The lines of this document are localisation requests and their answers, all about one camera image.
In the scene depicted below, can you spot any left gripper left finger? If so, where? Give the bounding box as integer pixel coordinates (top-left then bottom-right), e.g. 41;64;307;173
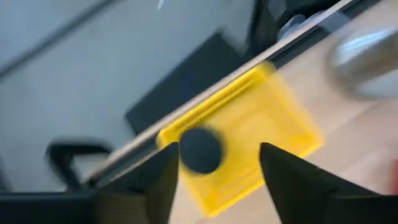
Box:
0;142;180;224

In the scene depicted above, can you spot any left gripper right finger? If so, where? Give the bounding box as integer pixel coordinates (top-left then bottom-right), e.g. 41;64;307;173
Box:
259;142;398;224

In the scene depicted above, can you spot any black capped hourglass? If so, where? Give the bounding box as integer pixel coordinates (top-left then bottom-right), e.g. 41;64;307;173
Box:
178;126;225;175

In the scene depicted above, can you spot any yellow plastic basket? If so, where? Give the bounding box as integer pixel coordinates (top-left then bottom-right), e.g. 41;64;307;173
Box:
155;60;325;218

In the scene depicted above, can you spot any black perforated panel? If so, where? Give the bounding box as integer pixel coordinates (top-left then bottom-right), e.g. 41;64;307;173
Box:
124;32;249;135

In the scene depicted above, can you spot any white mushroom table lamp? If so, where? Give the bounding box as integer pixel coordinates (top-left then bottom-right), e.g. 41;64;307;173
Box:
326;26;398;101

